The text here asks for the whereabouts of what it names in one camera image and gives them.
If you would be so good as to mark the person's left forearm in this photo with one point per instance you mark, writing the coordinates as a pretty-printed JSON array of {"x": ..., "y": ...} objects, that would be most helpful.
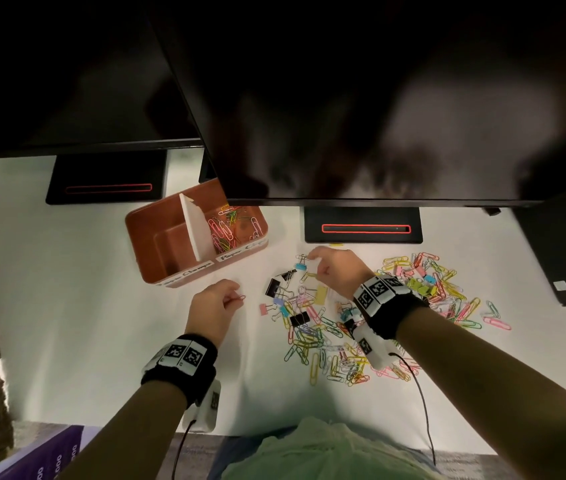
[{"x": 133, "y": 434}]

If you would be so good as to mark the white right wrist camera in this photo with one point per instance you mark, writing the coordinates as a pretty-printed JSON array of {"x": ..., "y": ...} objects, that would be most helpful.
[{"x": 370, "y": 347}]

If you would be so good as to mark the purple box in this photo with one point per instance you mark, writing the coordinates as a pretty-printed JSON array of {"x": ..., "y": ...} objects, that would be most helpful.
[{"x": 48, "y": 459}]

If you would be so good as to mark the large black binder clip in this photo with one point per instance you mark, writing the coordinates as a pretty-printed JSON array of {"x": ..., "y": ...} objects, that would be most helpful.
[
  {"x": 272, "y": 287},
  {"x": 299, "y": 319}
]

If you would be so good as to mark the person's right forearm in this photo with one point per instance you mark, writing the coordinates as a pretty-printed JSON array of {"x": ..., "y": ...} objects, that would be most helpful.
[{"x": 493, "y": 389}]

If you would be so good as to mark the brown organizer box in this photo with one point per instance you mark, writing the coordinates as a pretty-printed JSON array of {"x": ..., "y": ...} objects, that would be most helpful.
[{"x": 155, "y": 234}]

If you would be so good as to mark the person's right hand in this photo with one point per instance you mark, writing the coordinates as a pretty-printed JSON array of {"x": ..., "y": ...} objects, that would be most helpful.
[{"x": 343, "y": 272}]

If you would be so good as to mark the black right wristband with markers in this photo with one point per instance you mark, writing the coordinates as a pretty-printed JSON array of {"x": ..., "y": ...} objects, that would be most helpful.
[{"x": 388, "y": 302}]

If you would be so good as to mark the pile of colourful paper clips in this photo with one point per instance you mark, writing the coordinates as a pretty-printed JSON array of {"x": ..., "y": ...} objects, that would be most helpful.
[{"x": 333, "y": 344}]

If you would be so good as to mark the group of pastel binder clips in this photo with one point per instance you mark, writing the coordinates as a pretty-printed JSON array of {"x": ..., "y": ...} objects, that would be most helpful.
[{"x": 320, "y": 295}]

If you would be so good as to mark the large black monitor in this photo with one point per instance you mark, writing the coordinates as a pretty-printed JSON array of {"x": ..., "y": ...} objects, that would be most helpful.
[{"x": 363, "y": 94}]

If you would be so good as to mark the person's right fingers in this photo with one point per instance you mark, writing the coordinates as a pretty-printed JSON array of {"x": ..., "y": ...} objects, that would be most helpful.
[{"x": 324, "y": 257}]

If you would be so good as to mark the person's left fingers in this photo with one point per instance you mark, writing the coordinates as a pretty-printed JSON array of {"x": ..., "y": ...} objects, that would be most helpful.
[{"x": 229, "y": 292}]

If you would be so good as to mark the small black binder clip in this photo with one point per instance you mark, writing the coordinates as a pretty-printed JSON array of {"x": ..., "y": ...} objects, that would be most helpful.
[{"x": 288, "y": 274}]

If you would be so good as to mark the small black monitor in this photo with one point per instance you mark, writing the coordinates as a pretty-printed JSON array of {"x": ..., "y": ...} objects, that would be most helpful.
[{"x": 63, "y": 69}]

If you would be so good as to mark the black wristband with markers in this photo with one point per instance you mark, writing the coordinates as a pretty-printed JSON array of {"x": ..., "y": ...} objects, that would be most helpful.
[
  {"x": 183, "y": 362},
  {"x": 388, "y": 302}
]

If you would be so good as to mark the black monitor base red stripe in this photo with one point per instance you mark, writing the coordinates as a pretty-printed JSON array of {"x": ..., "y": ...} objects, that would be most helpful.
[
  {"x": 363, "y": 218},
  {"x": 108, "y": 177}
]

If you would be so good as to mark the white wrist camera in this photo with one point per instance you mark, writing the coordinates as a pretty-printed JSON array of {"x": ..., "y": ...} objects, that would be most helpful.
[
  {"x": 205, "y": 407},
  {"x": 370, "y": 347}
]

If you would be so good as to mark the person's left hand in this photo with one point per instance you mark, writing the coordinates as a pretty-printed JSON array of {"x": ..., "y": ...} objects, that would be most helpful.
[{"x": 210, "y": 309}]

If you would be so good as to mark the white box divider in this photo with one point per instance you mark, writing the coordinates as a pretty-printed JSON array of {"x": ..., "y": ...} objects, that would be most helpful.
[{"x": 197, "y": 229}]

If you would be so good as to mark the black left wristband with markers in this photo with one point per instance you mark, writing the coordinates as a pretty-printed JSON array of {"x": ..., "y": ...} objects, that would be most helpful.
[{"x": 183, "y": 362}]

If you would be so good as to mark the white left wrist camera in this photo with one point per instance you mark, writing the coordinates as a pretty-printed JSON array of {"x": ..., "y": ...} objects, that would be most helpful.
[{"x": 205, "y": 407}]

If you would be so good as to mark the pink paper clip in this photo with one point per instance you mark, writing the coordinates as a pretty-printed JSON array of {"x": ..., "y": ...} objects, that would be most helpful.
[{"x": 237, "y": 297}]

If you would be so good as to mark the light green shirt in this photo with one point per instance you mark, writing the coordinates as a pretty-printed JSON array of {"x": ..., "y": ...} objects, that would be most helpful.
[{"x": 323, "y": 452}]

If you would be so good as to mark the heap of sorted paper clips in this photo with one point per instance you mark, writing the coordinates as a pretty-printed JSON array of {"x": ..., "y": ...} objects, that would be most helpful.
[{"x": 230, "y": 227}]

